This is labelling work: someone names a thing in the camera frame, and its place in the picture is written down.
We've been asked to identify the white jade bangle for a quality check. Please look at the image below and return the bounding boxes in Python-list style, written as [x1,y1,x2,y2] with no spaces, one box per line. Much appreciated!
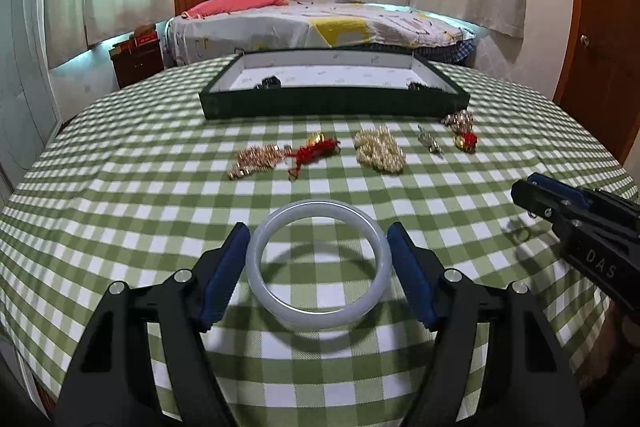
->
[245,199,392,331]

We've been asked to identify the rose gold chain bracelet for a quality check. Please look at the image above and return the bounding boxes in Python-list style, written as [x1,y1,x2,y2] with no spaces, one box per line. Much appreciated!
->
[226,143,288,181]

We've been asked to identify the red knot gold ornament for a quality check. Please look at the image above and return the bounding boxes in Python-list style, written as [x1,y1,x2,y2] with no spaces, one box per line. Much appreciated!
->
[454,131,478,154]

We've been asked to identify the pearl necklace pile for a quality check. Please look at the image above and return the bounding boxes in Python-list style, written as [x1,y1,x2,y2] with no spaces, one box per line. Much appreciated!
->
[352,124,407,174]

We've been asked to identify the gold pearl cluster brooch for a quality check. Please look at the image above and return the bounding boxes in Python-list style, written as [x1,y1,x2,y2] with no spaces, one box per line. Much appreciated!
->
[442,109,474,134]

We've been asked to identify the silver rhinestone brooch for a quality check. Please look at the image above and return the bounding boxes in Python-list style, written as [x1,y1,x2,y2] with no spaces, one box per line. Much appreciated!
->
[418,124,442,156]

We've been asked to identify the red tassel gold charm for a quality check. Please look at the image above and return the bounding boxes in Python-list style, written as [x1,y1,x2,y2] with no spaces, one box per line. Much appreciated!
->
[285,132,341,180]

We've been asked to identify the dark red bead mala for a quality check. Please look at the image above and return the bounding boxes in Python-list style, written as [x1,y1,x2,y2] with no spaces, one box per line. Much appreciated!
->
[407,81,433,91]

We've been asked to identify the green jewelry tray box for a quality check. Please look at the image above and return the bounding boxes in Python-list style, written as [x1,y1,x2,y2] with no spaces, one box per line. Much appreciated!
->
[198,49,471,120]

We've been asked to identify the wooden door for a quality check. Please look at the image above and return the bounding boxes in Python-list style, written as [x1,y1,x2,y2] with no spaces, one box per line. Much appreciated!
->
[553,0,639,162]

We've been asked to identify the green checkered tablecloth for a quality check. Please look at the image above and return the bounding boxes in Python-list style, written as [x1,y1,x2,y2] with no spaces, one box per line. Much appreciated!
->
[1,58,638,426]

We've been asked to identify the dark wooden nightstand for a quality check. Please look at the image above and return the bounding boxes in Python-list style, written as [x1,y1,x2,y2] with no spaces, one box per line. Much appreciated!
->
[108,39,165,89]

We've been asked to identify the red items on nightstand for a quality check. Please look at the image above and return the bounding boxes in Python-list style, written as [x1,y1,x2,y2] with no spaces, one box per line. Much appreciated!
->
[110,24,160,56]

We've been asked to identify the frosted glass wardrobe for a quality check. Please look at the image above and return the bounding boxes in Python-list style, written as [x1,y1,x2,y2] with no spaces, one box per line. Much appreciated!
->
[1,0,61,190]

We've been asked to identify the bed with patterned sheet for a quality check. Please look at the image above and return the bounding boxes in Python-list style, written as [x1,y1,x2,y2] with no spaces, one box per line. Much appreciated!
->
[163,1,476,65]

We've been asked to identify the pink pillow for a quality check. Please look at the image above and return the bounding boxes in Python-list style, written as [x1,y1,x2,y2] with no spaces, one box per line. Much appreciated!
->
[181,0,288,18]

